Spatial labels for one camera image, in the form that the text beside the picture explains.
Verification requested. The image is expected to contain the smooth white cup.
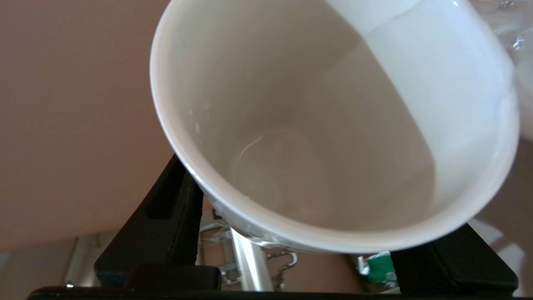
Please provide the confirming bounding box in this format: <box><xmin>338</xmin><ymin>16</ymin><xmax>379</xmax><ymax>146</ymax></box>
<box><xmin>150</xmin><ymin>0</ymin><xmax>521</xmax><ymax>255</ymax></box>

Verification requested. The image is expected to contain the chrome drain pipe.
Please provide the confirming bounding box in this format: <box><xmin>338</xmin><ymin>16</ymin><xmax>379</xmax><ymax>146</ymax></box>
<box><xmin>199</xmin><ymin>223</ymin><xmax>299</xmax><ymax>292</ymax></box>

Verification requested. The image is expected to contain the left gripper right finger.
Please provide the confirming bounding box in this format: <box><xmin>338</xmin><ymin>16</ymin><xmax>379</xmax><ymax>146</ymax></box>
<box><xmin>389</xmin><ymin>223</ymin><xmax>519</xmax><ymax>294</ymax></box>

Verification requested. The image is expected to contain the green bag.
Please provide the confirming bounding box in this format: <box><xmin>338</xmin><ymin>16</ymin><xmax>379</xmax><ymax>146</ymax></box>
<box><xmin>357</xmin><ymin>251</ymin><xmax>399</xmax><ymax>289</ymax></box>

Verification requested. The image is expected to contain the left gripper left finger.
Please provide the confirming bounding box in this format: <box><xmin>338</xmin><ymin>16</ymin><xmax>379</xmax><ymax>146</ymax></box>
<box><xmin>95</xmin><ymin>154</ymin><xmax>221</xmax><ymax>291</ymax></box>

